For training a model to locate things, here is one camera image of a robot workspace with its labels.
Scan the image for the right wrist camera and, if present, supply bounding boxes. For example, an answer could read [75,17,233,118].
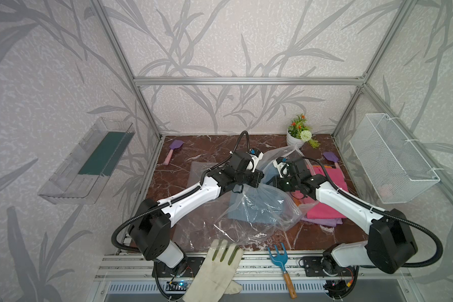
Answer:
[273,157,289,178]

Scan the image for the aluminium frame rail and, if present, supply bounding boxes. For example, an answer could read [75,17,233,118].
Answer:
[133,77,364,86]

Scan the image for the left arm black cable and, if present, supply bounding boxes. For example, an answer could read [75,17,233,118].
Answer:
[111,130,252,301]

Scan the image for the clear plastic vacuum bag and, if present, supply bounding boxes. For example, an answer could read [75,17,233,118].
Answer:
[172,147,317,252]

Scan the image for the grey-blue garment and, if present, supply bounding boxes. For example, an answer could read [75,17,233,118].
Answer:
[227,184,289,225]

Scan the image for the clear plastic wall shelf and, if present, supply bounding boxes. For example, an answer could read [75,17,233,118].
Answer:
[38,118,135,205]

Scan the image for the purple spatula left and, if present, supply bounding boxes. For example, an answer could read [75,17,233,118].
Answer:
[163,140,184,166]

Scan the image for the white wire mesh basket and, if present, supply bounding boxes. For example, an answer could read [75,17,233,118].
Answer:
[350,113,440,204]

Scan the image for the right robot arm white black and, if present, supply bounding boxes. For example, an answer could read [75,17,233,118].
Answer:
[269,157,418,274]

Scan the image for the purple spatula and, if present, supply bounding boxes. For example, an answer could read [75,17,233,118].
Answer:
[323,152,341,169]
[163,140,184,166]

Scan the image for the white pot artificial plant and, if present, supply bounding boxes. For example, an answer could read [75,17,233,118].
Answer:
[286,114,320,148]

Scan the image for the lilac trousers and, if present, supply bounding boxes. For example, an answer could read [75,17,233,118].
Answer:
[301,217,343,228]

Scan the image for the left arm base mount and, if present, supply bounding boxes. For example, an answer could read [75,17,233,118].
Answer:
[152,257,205,278]

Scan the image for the blue hand rake wooden handle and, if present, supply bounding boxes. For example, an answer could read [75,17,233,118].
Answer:
[268,242,298,299]

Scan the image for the pink garment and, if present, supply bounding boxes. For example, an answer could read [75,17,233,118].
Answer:
[306,166,349,220]

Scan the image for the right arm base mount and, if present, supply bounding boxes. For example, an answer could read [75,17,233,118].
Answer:
[298,244,357,280]

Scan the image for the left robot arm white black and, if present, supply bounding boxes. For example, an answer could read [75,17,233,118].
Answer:
[127,165,264,269]

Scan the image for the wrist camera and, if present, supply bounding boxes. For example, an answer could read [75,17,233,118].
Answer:
[273,157,289,178]
[230,148,264,172]

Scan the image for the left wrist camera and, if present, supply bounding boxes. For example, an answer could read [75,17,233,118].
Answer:
[230,148,264,172]

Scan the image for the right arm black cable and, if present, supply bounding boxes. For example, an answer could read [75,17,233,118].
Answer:
[301,156,444,269]

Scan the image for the white gardening glove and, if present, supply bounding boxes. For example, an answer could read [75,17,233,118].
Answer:
[182,239,244,301]

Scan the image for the purple spatula right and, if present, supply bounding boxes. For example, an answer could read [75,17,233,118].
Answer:
[323,152,341,169]

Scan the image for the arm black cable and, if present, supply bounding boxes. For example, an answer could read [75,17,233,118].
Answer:
[301,156,444,269]
[111,130,252,301]

